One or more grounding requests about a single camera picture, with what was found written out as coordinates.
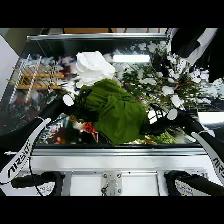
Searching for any black cable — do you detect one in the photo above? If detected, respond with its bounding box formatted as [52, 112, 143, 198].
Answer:
[27, 154, 44, 197]

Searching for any white garment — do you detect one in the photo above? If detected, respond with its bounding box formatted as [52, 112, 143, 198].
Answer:
[75, 50, 117, 90]

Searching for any green long-sleeved shirt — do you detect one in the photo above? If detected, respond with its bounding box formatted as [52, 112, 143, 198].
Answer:
[73, 78, 150, 146]

